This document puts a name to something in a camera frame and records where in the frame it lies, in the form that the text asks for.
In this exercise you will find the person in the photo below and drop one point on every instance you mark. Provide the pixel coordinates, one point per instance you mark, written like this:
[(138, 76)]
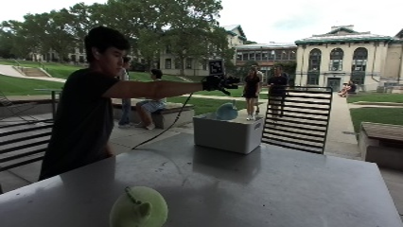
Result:
[(124, 94), (85, 123), (152, 104), (277, 88), (252, 91), (348, 89)]

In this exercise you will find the white marker cube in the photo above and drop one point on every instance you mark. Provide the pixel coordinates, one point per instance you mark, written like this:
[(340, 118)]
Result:
[(216, 67)]

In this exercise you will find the light blue soft toy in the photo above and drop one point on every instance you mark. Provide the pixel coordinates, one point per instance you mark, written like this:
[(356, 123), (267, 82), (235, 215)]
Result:
[(227, 111)]

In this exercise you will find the brick building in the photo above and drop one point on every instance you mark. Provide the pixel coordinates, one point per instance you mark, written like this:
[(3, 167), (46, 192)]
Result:
[(265, 55)]

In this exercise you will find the white storage box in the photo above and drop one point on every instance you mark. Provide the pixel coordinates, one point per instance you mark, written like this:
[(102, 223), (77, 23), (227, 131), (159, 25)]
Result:
[(230, 134)]

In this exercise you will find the stone bench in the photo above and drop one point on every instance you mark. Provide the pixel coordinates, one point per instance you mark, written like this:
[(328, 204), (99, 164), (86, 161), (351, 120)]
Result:
[(168, 113), (381, 143)]

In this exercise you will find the black slatted metal chair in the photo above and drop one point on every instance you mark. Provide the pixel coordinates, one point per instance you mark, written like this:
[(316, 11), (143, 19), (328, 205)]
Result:
[(299, 119), (23, 142)]

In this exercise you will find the beige arched building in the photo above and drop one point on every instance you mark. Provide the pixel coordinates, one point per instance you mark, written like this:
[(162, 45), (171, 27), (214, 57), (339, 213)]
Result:
[(349, 60)]

